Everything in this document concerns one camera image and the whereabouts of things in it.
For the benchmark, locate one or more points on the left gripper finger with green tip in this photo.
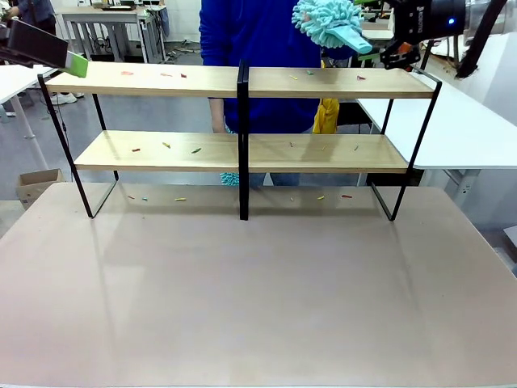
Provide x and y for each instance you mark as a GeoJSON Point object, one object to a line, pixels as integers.
{"type": "Point", "coordinates": [14, 56]}
{"type": "Point", "coordinates": [44, 46]}

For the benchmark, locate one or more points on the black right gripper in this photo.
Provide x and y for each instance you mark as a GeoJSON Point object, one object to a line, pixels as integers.
{"type": "Point", "coordinates": [428, 18]}

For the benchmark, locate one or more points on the teal microfiber duster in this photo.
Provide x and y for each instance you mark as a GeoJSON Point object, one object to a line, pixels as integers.
{"type": "Point", "coordinates": [228, 178]}

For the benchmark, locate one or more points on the person's right forearm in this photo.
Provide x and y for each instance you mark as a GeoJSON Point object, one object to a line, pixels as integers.
{"type": "Point", "coordinates": [217, 113]}

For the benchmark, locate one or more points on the white table with round legs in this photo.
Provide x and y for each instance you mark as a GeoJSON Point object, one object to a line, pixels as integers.
{"type": "Point", "coordinates": [16, 78]}

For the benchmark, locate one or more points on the black tripod pole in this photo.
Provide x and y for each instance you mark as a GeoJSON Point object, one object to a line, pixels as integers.
{"type": "Point", "coordinates": [426, 54]}

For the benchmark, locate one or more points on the small white desk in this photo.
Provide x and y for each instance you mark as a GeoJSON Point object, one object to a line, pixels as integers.
{"type": "Point", "coordinates": [377, 34]}

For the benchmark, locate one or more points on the bystander in dark clothes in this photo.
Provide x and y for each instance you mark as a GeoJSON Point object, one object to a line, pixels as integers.
{"type": "Point", "coordinates": [38, 12]}

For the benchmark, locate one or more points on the white sneakers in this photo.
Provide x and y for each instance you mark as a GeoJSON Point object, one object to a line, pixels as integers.
{"type": "Point", "coordinates": [64, 98]}

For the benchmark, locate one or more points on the grey workbench table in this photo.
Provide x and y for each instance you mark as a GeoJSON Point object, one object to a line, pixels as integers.
{"type": "Point", "coordinates": [105, 18]}

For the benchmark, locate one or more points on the yellow cloth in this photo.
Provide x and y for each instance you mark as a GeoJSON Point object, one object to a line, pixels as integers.
{"type": "Point", "coordinates": [326, 117]}

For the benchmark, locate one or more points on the large white table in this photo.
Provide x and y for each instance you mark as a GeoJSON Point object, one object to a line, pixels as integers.
{"type": "Point", "coordinates": [464, 133]}

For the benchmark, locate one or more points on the brown cardboard box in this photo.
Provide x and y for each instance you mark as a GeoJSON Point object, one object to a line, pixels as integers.
{"type": "Point", "coordinates": [36, 186]}

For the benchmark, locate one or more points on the person in blue sweater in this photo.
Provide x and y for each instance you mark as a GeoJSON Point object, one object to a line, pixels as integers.
{"type": "Point", "coordinates": [262, 36]}

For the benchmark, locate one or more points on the wooden shelf rack black frame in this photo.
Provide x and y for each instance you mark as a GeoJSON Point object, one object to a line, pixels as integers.
{"type": "Point", "coordinates": [161, 81]}

